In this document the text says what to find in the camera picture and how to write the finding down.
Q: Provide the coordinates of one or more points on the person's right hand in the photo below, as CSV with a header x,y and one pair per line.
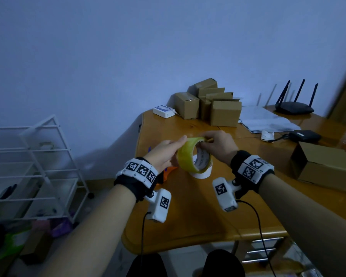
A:
x,y
223,148

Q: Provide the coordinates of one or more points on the person's left hand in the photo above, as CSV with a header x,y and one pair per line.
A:
x,y
161,154

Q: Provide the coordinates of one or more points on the person's right fingers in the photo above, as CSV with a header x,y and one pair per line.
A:
x,y
208,138

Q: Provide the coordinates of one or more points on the person's left fingers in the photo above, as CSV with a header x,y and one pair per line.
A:
x,y
178,141

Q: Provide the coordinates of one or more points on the yellow tape roll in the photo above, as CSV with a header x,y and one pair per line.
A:
x,y
187,158

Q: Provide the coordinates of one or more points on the person's right forearm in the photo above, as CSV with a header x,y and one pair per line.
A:
x,y
311,222

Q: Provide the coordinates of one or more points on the person's left forearm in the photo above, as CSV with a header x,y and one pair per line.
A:
x,y
101,230

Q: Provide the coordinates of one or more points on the small white device box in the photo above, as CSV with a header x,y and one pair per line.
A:
x,y
163,111

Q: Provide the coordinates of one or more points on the white tape roll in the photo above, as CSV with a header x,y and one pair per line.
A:
x,y
203,173

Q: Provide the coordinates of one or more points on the black wristband with marker tags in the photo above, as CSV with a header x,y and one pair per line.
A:
x,y
252,170
138,174

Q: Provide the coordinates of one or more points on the stack of white papers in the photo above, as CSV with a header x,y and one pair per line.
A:
x,y
262,119

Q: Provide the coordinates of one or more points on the small white plug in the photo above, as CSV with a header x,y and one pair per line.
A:
x,y
267,136

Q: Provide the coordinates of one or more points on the black router with antennas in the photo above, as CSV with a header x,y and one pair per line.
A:
x,y
294,107

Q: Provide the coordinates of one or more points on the black power adapter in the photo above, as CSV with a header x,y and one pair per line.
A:
x,y
305,136

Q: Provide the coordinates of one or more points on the large open cardboard box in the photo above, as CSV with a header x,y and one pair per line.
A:
x,y
324,167

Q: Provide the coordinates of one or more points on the person's right leg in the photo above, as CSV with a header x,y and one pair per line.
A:
x,y
226,265

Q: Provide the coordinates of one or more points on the person's leg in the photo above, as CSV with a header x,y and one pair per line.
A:
x,y
148,266
226,265

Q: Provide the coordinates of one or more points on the person's left leg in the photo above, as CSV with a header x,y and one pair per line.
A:
x,y
148,266

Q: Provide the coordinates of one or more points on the purple bag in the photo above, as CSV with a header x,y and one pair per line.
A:
x,y
62,227

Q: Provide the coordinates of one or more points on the black item on shelf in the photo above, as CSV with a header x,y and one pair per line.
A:
x,y
8,191

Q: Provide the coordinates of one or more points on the brown cardboard box on floor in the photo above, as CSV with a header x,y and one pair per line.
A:
x,y
36,248

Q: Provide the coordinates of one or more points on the green bag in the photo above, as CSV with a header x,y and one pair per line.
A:
x,y
13,242

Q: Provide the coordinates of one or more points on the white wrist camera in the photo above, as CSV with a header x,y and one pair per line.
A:
x,y
225,194
160,206

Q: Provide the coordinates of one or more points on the metal frame under table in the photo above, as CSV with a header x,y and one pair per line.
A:
x,y
265,251

